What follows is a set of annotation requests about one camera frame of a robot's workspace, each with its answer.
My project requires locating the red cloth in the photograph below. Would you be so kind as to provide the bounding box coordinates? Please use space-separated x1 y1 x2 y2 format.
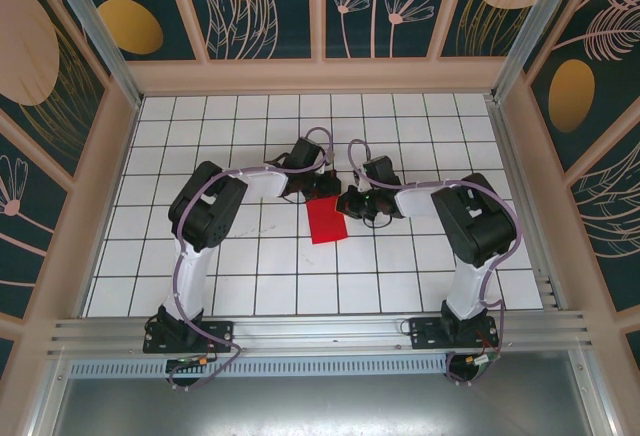
305 196 349 246

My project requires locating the aluminium mounting rail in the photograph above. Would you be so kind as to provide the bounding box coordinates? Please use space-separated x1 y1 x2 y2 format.
47 309 594 358

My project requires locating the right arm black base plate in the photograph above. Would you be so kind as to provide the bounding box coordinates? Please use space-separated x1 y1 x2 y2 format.
408 316 501 352

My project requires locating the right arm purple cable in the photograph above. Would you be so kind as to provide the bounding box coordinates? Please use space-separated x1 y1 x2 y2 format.
348 138 524 387

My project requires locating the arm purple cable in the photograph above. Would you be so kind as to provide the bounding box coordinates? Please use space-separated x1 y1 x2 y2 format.
348 138 524 387
169 127 336 390

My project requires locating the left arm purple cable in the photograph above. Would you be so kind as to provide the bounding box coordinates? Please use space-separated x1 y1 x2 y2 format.
169 127 336 390

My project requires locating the aluminium side rail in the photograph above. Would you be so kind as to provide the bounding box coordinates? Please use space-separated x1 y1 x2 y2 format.
486 97 570 311

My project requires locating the grey slotted cable duct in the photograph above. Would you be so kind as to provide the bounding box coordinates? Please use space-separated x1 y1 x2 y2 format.
67 353 451 378

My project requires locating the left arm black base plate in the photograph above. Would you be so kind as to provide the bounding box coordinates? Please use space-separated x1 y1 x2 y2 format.
143 319 235 355

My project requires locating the aluminium frame post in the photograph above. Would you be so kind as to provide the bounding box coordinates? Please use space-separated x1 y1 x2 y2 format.
42 0 144 108
491 0 585 103

